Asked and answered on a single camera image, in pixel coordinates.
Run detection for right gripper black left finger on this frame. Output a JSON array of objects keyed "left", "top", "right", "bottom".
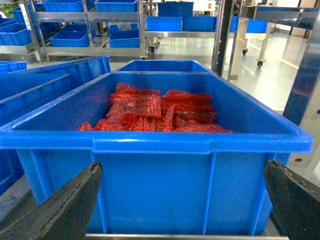
[{"left": 0, "top": 161, "right": 103, "bottom": 240}]

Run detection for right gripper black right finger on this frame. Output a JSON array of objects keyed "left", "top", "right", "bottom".
[{"left": 264, "top": 160, "right": 320, "bottom": 240}]

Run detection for blue bin with red bags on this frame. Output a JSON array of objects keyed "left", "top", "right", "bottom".
[{"left": 0, "top": 71, "right": 313, "bottom": 236}]

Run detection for blue bin at left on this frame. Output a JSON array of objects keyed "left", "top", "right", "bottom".
[{"left": 0, "top": 55, "right": 111, "bottom": 203}]

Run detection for blue bin behind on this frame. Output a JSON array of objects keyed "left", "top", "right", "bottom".
[{"left": 116, "top": 60, "right": 212, "bottom": 73}]

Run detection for far steel shelf rack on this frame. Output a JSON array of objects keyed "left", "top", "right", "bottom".
[{"left": 0, "top": 0, "right": 229, "bottom": 62}]

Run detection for red bubble wrap bags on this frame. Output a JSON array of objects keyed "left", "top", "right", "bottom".
[{"left": 78, "top": 82, "right": 230, "bottom": 134}]

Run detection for steel table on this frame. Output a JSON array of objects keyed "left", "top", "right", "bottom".
[{"left": 234, "top": 4, "right": 320, "bottom": 70}]

